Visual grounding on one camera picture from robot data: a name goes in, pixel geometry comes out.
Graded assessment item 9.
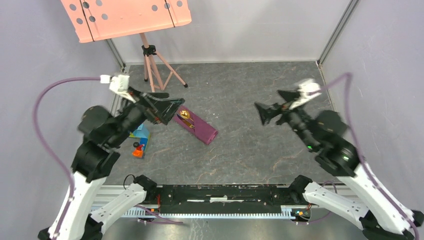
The gold spoon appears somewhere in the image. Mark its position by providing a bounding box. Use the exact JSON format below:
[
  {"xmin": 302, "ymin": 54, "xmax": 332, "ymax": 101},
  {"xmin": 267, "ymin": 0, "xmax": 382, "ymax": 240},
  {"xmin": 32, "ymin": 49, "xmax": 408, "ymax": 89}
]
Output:
[{"xmin": 179, "ymin": 109, "xmax": 194, "ymax": 122}]

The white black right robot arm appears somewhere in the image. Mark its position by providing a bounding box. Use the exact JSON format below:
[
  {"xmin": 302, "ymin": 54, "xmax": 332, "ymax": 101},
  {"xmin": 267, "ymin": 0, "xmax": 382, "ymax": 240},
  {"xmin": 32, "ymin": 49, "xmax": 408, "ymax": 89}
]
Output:
[{"xmin": 254, "ymin": 90, "xmax": 424, "ymax": 240}]

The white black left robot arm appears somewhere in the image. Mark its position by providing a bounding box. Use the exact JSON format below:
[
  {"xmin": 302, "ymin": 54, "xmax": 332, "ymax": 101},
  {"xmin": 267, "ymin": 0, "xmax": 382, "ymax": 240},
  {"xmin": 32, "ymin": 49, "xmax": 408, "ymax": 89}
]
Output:
[{"xmin": 37, "ymin": 92, "xmax": 185, "ymax": 240}]

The magenta satin napkin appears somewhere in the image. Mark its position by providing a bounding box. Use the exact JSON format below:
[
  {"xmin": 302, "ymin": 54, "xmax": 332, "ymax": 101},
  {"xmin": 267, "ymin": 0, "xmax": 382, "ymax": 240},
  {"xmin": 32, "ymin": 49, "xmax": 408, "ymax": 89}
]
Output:
[{"xmin": 172, "ymin": 106, "xmax": 219, "ymax": 145}]

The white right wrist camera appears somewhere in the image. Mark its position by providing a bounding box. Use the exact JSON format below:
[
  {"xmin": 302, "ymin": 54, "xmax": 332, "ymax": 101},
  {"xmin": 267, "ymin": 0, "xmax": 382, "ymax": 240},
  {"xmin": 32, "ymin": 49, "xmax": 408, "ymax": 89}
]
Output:
[{"xmin": 288, "ymin": 78, "xmax": 322, "ymax": 110}]

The pink music stand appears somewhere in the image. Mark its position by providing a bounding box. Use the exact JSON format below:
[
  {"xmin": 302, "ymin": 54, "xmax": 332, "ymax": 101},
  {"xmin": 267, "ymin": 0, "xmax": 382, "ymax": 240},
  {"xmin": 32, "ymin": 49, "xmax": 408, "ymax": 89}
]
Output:
[{"xmin": 61, "ymin": 0, "xmax": 192, "ymax": 91}]

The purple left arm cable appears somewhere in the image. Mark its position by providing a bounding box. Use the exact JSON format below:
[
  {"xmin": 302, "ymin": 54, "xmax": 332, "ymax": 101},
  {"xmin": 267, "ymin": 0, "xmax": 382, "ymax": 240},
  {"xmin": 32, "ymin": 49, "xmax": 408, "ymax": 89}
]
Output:
[{"xmin": 32, "ymin": 76, "xmax": 185, "ymax": 240}]

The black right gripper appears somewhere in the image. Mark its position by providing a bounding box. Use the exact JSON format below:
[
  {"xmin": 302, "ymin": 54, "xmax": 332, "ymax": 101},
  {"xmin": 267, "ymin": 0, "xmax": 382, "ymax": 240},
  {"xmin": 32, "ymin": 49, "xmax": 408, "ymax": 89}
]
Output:
[{"xmin": 254, "ymin": 89, "xmax": 319, "ymax": 150}]

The iridescent rainbow knife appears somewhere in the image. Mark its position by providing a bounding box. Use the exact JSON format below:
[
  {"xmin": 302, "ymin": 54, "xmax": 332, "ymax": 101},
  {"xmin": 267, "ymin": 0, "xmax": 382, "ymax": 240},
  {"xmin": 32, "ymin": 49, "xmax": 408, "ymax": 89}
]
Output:
[{"xmin": 177, "ymin": 114, "xmax": 195, "ymax": 129}]

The colourful toy block set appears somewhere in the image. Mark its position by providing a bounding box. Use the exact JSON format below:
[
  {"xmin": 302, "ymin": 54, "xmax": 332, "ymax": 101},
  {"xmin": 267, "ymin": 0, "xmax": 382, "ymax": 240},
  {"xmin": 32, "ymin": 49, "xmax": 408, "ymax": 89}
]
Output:
[{"xmin": 129, "ymin": 124, "xmax": 151, "ymax": 159}]

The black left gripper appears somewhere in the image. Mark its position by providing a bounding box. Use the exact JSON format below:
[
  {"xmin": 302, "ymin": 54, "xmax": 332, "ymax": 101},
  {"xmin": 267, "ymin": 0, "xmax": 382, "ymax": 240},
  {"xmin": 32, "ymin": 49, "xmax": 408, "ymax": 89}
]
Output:
[{"xmin": 109, "ymin": 84, "xmax": 187, "ymax": 146}]

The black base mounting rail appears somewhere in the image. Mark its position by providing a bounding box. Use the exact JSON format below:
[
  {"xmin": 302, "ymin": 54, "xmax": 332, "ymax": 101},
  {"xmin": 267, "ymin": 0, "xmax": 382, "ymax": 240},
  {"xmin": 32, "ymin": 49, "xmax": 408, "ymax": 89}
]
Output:
[{"xmin": 141, "ymin": 184, "xmax": 308, "ymax": 215}]

